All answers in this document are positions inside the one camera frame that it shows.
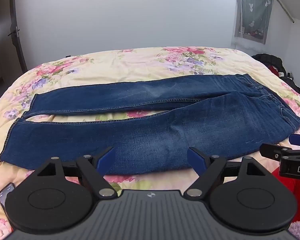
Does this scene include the grey printed curtain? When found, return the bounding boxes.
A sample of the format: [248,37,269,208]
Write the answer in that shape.
[231,0,274,53]

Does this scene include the white wall pipe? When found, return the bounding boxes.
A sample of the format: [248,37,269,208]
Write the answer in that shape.
[264,0,295,23]

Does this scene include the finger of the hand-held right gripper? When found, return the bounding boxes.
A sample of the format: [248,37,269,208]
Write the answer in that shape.
[259,143,300,161]
[288,133,300,147]

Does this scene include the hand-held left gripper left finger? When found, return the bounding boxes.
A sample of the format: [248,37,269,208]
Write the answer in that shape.
[36,146,116,198]

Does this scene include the blue denim pants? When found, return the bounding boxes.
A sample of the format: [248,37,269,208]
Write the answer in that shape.
[0,73,300,176]

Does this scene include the floral yellow blanket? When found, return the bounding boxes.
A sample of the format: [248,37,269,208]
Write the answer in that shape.
[0,46,300,240]

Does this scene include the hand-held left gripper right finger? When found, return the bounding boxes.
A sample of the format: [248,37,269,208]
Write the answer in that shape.
[184,147,268,198]

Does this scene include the black smartphone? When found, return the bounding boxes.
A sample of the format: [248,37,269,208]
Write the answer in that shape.
[0,183,16,208]

